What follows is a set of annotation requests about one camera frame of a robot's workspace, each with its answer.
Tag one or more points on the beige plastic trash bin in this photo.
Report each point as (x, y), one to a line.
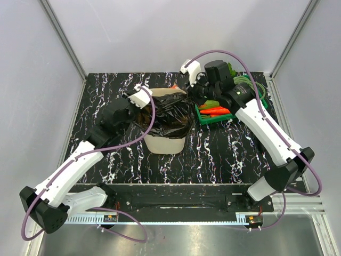
(161, 145)

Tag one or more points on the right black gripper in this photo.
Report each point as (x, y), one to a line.
(192, 94)

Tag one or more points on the aluminium frame rail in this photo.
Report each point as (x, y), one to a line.
(191, 231)

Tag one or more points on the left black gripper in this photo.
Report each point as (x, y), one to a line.
(137, 109)

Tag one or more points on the black trash bag roll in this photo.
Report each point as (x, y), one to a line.
(174, 115)

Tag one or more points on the green plastic basket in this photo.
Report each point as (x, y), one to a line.
(208, 119)

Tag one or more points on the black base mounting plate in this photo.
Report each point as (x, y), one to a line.
(184, 203)

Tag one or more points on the large orange carrot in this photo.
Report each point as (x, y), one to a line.
(215, 111)

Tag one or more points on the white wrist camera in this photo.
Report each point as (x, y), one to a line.
(193, 69)
(141, 96)

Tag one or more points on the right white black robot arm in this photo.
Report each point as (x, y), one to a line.
(289, 157)

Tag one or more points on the green long beans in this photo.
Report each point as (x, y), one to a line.
(253, 85)

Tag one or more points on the green leafy vegetable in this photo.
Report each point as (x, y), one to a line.
(217, 80)

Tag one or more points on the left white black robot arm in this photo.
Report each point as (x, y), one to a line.
(49, 204)

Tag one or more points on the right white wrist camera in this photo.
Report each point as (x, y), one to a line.
(193, 69)

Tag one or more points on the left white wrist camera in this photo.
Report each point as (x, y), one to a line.
(141, 96)

